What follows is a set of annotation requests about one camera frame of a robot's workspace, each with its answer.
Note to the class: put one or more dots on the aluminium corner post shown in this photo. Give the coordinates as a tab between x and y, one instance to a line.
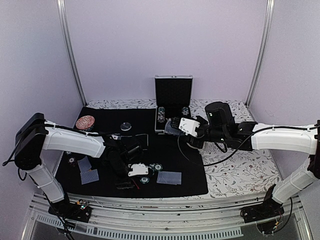
270	4
61	7

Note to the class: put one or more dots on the blue card player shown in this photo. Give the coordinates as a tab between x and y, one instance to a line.
84	165
162	178

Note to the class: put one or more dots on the patterned ceramic bowl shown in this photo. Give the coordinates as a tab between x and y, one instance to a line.
85	123

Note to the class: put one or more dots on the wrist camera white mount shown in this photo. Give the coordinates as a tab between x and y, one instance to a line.
137	169
188	126

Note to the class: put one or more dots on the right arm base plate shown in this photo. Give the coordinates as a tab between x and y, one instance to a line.
266	209

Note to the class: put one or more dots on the chip stack in case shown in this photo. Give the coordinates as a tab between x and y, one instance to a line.
185	111
161	118

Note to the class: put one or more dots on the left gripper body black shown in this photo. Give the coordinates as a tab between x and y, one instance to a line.
118	167

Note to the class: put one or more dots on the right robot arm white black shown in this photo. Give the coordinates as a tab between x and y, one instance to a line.
219	126

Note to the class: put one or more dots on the aluminium poker chip case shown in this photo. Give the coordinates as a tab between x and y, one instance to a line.
173	92

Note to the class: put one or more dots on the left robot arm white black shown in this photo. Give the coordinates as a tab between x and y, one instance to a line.
39	134

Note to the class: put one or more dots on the blue card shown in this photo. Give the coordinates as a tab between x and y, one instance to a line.
89	176
178	178

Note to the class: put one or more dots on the left chip stack in case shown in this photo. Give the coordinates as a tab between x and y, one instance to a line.
161	118

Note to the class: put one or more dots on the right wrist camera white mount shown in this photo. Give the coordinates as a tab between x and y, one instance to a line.
188	126

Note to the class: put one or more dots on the left aluminium corner post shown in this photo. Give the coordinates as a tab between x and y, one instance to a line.
61	7

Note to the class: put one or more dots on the right chip stack in case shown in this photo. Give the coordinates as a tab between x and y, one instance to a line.
185	111

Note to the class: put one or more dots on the clear round dealer button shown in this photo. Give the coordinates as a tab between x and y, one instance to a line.
125	126

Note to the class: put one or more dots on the black poker mat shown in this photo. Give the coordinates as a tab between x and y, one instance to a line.
168	150

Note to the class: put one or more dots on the right aluminium corner post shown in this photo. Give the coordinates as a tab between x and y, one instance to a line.
270	4

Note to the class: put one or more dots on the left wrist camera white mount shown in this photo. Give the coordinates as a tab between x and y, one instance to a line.
137	169

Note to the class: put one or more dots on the red brown poker chip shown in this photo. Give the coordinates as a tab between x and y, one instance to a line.
72	162

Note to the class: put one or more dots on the aluminium front rail frame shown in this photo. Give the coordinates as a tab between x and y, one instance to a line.
187	218

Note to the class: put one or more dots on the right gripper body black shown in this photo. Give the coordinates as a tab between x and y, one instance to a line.
217	135

